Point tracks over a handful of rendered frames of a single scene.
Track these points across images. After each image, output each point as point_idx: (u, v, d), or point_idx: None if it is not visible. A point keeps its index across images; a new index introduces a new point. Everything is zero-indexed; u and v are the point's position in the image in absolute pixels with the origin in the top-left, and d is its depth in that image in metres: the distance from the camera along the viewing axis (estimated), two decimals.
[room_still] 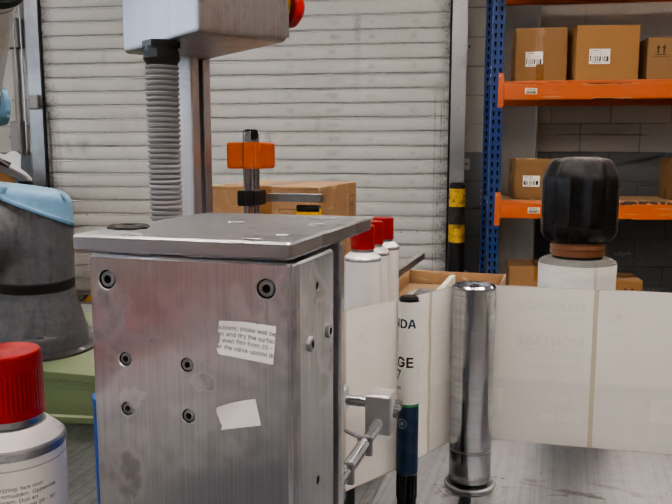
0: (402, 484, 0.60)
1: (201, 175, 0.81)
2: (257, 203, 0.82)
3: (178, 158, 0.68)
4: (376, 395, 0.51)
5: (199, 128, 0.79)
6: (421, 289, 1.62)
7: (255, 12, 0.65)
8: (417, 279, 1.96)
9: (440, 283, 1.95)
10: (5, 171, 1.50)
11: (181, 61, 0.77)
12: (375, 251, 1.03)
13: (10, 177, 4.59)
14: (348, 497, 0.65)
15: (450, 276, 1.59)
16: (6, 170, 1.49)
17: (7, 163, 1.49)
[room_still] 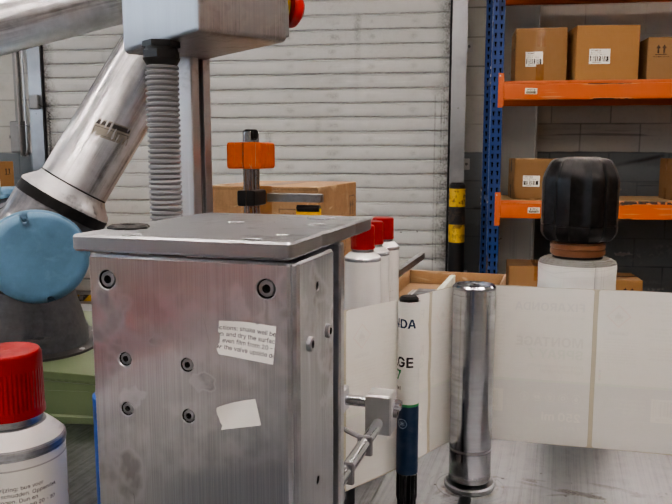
0: (402, 484, 0.60)
1: (201, 175, 0.81)
2: (257, 203, 0.82)
3: (178, 158, 0.68)
4: (376, 395, 0.51)
5: (199, 128, 0.79)
6: (421, 289, 1.62)
7: (255, 12, 0.65)
8: (417, 279, 1.96)
9: (440, 283, 1.95)
10: None
11: (181, 61, 0.77)
12: (375, 251, 1.03)
13: (10, 177, 4.59)
14: (348, 497, 0.65)
15: (450, 276, 1.59)
16: None
17: None
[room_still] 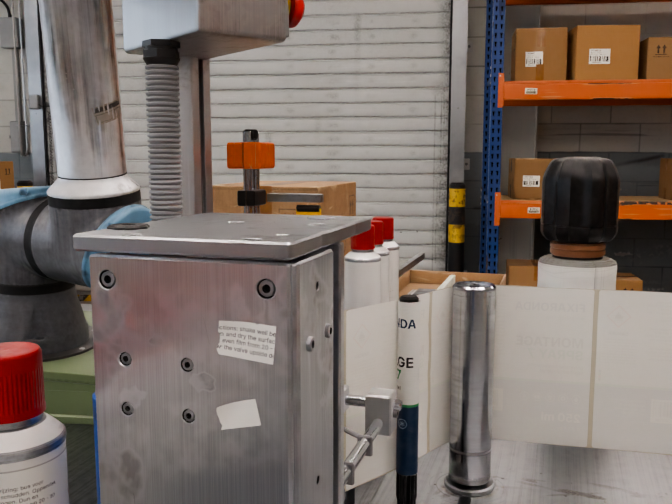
0: (402, 484, 0.60)
1: (201, 175, 0.81)
2: (257, 203, 0.82)
3: (178, 158, 0.68)
4: (376, 395, 0.51)
5: (199, 128, 0.79)
6: (421, 289, 1.62)
7: (255, 12, 0.65)
8: (417, 279, 1.96)
9: (440, 283, 1.95)
10: None
11: (181, 61, 0.77)
12: (375, 251, 1.03)
13: (10, 177, 4.59)
14: (348, 497, 0.65)
15: (450, 276, 1.59)
16: None
17: None
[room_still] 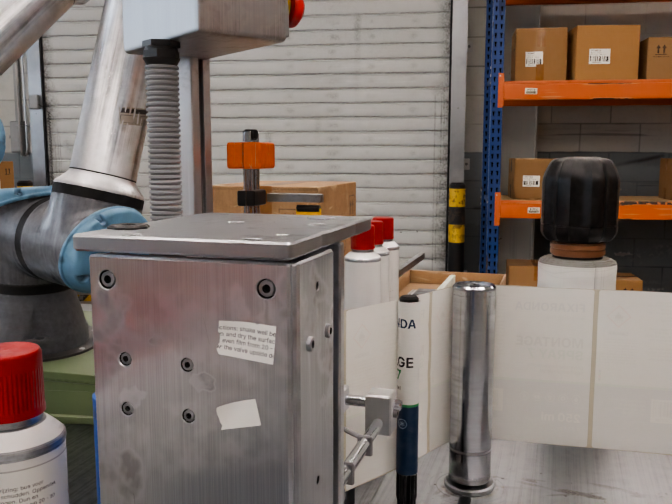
0: (402, 484, 0.60)
1: (201, 175, 0.81)
2: (257, 203, 0.82)
3: (178, 158, 0.68)
4: (376, 395, 0.51)
5: (199, 128, 0.79)
6: (421, 289, 1.62)
7: (255, 12, 0.65)
8: (417, 279, 1.96)
9: (440, 283, 1.95)
10: None
11: (181, 61, 0.77)
12: (375, 251, 1.03)
13: (10, 177, 4.59)
14: (348, 497, 0.65)
15: (450, 276, 1.59)
16: None
17: None
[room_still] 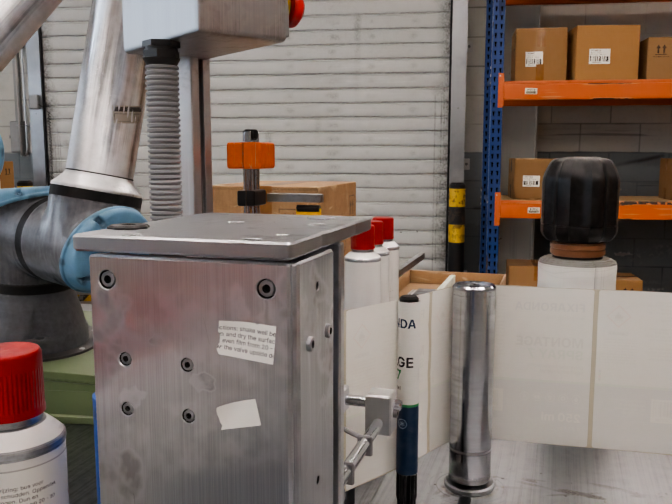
0: (402, 484, 0.60)
1: (201, 175, 0.81)
2: (257, 203, 0.82)
3: (178, 158, 0.68)
4: (376, 395, 0.51)
5: (199, 128, 0.79)
6: (421, 289, 1.62)
7: (255, 12, 0.65)
8: (417, 279, 1.96)
9: (440, 283, 1.95)
10: None
11: (181, 61, 0.77)
12: (375, 251, 1.03)
13: (10, 177, 4.59)
14: (348, 497, 0.65)
15: (450, 276, 1.59)
16: None
17: None
